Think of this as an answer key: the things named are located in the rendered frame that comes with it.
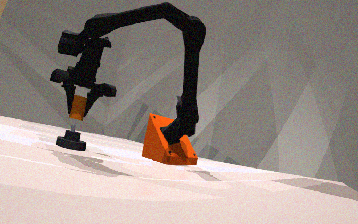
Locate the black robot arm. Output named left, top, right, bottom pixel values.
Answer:
left=58, top=2, right=206, bottom=145

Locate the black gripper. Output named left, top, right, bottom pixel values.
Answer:
left=50, top=55, right=117, bottom=117

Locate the black round pedestal with silver shaft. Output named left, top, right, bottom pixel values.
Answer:
left=56, top=124, right=87, bottom=151

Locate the orange cylinder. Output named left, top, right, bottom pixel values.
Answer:
left=69, top=95, right=87, bottom=121

